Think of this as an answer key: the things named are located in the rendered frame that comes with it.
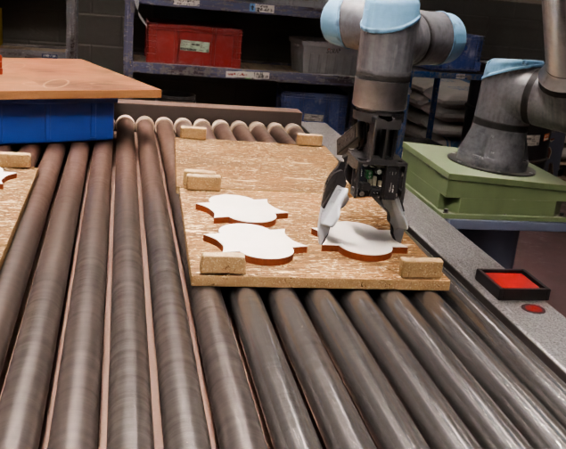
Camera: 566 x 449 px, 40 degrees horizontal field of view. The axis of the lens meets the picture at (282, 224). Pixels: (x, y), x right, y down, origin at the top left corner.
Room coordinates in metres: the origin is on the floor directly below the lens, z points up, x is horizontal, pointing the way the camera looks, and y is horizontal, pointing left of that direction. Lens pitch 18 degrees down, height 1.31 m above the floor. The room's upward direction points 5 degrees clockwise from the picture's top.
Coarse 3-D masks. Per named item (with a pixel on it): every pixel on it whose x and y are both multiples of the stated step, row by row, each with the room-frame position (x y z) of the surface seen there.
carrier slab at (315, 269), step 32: (192, 192) 1.29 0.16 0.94; (224, 192) 1.31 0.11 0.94; (256, 192) 1.33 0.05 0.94; (288, 192) 1.35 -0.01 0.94; (192, 224) 1.12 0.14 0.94; (224, 224) 1.13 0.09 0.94; (288, 224) 1.16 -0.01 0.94; (384, 224) 1.21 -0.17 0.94; (192, 256) 0.99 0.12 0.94; (320, 256) 1.03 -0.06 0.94; (416, 256) 1.07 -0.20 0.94; (320, 288) 0.95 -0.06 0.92; (352, 288) 0.96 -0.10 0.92; (384, 288) 0.97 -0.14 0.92; (416, 288) 0.98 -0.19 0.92; (448, 288) 0.99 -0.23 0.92
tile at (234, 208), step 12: (204, 204) 1.20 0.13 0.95; (216, 204) 1.20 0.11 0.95; (228, 204) 1.21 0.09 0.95; (240, 204) 1.22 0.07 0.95; (252, 204) 1.22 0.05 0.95; (264, 204) 1.23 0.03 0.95; (216, 216) 1.14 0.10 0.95; (228, 216) 1.15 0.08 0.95; (240, 216) 1.15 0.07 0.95; (252, 216) 1.15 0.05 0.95; (264, 216) 1.16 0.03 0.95; (276, 216) 1.19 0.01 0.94
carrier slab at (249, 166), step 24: (192, 144) 1.67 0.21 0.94; (216, 144) 1.69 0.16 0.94; (240, 144) 1.72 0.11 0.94; (264, 144) 1.74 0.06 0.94; (288, 144) 1.77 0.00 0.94; (192, 168) 1.46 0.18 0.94; (216, 168) 1.48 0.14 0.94; (240, 168) 1.50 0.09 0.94; (264, 168) 1.51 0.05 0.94; (288, 168) 1.53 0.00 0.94; (312, 168) 1.55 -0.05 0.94; (312, 192) 1.37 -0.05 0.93
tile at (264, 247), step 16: (240, 224) 1.11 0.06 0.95; (208, 240) 1.05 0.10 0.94; (224, 240) 1.03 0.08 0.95; (240, 240) 1.04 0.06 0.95; (256, 240) 1.05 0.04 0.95; (272, 240) 1.05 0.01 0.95; (288, 240) 1.06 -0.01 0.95; (256, 256) 0.98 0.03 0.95; (272, 256) 0.99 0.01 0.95; (288, 256) 0.99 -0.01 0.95
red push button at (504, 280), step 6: (492, 276) 1.04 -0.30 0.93; (498, 276) 1.04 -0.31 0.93; (504, 276) 1.04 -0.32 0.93; (510, 276) 1.04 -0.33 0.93; (516, 276) 1.04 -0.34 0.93; (522, 276) 1.05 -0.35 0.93; (498, 282) 1.01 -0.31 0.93; (504, 282) 1.01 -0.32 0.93; (510, 282) 1.02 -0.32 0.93; (516, 282) 1.02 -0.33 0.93; (522, 282) 1.02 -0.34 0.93; (528, 282) 1.02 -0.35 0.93
